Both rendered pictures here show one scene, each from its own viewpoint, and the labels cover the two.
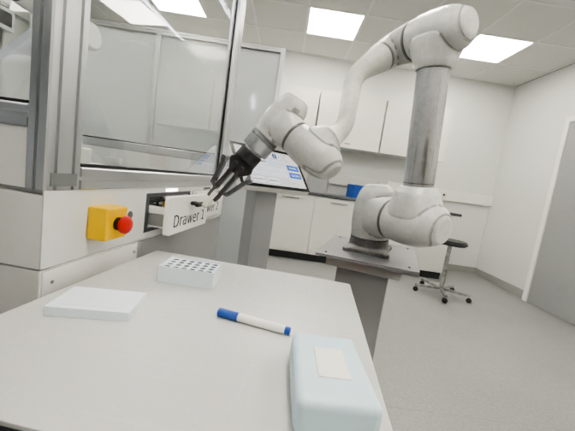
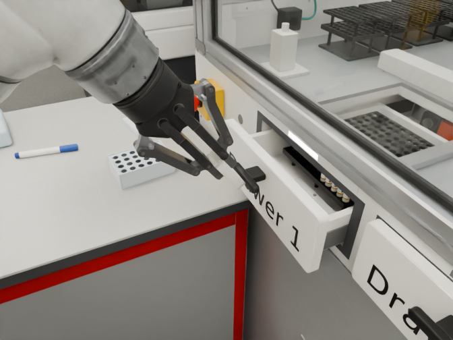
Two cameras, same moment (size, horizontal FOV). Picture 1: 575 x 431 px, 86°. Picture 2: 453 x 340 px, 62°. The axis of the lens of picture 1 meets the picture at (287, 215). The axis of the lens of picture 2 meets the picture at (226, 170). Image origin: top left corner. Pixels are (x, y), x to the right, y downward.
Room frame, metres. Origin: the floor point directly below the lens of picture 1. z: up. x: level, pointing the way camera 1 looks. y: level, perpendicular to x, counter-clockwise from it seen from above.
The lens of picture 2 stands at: (1.37, 0.03, 1.26)
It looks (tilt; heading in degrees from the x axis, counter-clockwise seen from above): 37 degrees down; 150
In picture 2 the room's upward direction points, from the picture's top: straight up
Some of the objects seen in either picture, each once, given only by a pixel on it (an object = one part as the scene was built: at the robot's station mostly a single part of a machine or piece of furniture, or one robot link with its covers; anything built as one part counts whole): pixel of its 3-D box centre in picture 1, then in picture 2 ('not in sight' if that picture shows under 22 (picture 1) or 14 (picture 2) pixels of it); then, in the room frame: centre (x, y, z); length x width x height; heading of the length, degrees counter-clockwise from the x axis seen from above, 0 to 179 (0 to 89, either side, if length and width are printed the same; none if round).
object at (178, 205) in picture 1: (188, 212); (265, 186); (1.00, 0.32, 0.87); 0.29 x 0.02 x 0.11; 175
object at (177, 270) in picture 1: (191, 272); (141, 163); (0.70, 0.20, 0.78); 0.12 x 0.08 x 0.04; 90
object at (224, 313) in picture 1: (253, 321); (46, 151); (0.52, 0.03, 0.77); 0.14 x 0.02 x 0.02; 76
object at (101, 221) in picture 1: (109, 221); (207, 99); (0.67, 0.39, 0.88); 0.07 x 0.05 x 0.07; 175
